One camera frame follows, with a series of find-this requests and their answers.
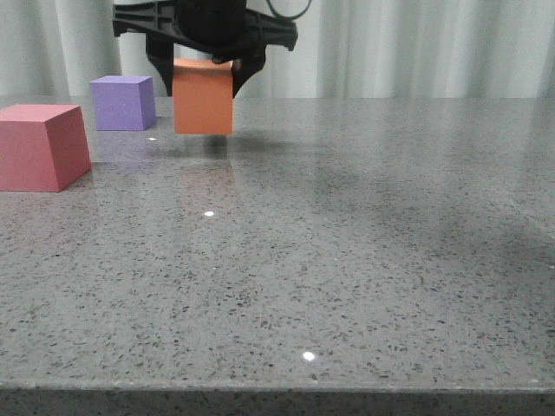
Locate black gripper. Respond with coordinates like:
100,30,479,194
113,1,298,97

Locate orange foam cube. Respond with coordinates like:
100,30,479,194
172,58,233,134

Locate purple foam cube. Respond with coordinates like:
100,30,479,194
89,75,156,131

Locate grey pleated curtain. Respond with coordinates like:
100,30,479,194
1,1,554,98

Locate pink foam cube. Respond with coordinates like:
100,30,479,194
1,104,91,192

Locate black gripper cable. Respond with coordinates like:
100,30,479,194
263,0,315,21

